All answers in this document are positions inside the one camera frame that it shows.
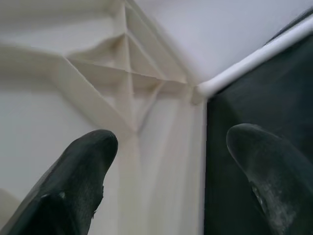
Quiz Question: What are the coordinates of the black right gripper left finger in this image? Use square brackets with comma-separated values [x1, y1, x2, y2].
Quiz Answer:
[0, 130, 118, 235]

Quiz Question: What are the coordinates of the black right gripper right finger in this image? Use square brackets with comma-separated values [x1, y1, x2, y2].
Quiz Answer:
[227, 123, 313, 235]

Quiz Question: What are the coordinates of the white plastic children table top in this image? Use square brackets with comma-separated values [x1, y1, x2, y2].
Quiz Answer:
[0, 0, 208, 235]

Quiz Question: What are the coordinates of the black cloth table cover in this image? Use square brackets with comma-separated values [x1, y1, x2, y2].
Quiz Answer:
[204, 6, 313, 235]

